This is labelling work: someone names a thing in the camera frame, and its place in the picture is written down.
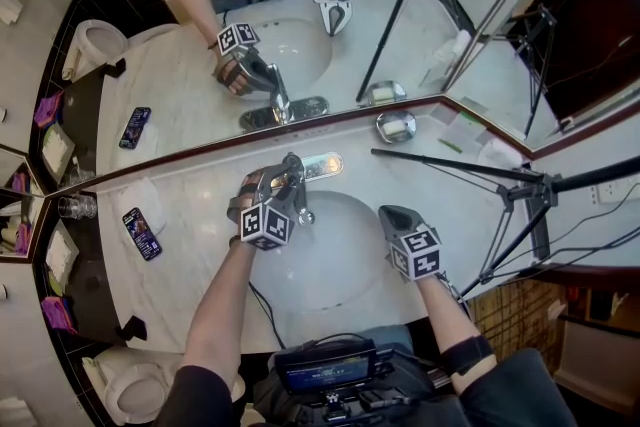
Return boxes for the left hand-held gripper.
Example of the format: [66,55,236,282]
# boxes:
[227,158,309,251]

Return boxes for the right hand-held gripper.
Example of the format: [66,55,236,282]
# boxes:
[378,204,442,284]

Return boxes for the chrome faucet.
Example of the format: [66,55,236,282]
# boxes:
[278,151,345,224]

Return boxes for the person's right forearm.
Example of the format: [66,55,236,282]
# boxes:
[417,274,494,391]

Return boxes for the person's left forearm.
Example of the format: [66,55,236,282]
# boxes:
[182,242,256,391]

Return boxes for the person's left hand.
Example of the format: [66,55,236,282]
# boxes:
[231,168,267,212]

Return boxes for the white oval sink basin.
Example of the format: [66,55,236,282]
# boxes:
[249,189,396,316]

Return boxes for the metal soap dish with soap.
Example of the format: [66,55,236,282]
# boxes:
[375,110,418,142]

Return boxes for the white paper sheet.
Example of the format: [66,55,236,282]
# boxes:
[442,112,487,149]

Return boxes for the white plastic packet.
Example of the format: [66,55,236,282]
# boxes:
[477,137,524,169]

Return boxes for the white paper towel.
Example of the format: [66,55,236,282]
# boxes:
[127,177,169,236]

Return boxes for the black tripod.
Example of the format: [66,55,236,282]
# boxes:
[370,147,640,299]

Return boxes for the black armband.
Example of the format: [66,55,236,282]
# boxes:
[439,334,496,379]

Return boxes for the black smartphone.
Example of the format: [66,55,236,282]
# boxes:
[122,207,163,262]

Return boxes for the narrow angled mirror panel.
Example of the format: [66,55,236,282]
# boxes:
[442,0,640,161]
[0,142,49,261]

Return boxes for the person's dark shirt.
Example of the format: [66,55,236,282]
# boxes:
[159,347,579,427]

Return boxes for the tray with white packets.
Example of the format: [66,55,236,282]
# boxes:
[44,229,80,289]

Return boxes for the white toilet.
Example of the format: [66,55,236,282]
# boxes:
[82,347,246,424]

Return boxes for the purple folded cloth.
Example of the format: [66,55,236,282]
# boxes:
[40,295,79,335]

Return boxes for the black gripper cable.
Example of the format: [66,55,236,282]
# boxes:
[439,272,471,316]
[248,282,287,349]

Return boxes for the large wall mirror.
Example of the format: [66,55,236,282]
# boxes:
[0,0,571,199]

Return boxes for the black chest-mounted recorder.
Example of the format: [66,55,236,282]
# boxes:
[273,338,401,421]

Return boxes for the black power cable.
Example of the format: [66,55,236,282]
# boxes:
[547,196,640,239]
[482,228,640,280]

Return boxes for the black folded strap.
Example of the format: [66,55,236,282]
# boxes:
[115,314,149,342]

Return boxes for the white wall socket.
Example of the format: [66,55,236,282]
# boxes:
[594,177,640,205]

